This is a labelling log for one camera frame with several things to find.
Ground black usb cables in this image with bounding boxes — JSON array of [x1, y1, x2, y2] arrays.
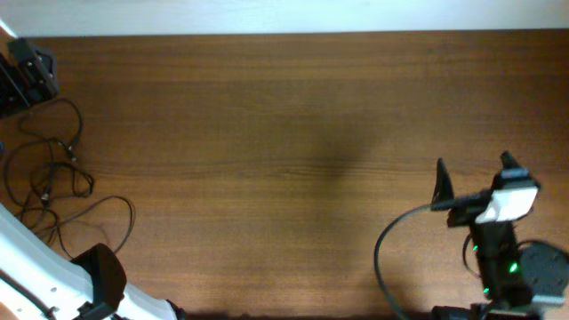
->
[[3, 97, 137, 261]]

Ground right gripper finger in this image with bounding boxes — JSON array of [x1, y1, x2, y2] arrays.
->
[[430, 158, 455, 211], [500, 150, 522, 170]]

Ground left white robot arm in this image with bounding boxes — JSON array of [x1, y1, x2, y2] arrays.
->
[[1, 38, 188, 319]]

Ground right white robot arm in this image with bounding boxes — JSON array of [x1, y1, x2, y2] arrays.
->
[[430, 151, 568, 319]]

